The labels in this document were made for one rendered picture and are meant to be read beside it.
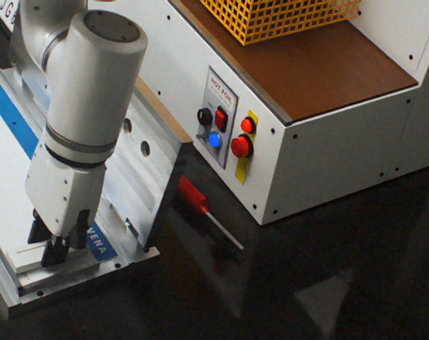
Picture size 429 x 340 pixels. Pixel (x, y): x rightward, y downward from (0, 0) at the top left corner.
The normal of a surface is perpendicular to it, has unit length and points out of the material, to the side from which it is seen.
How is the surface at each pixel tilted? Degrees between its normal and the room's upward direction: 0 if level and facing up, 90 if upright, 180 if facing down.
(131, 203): 79
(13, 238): 0
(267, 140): 90
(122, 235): 0
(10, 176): 0
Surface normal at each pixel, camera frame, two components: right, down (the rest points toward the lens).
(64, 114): -0.55, 0.33
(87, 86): -0.22, 0.50
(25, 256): 0.21, -0.76
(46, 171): -0.79, 0.11
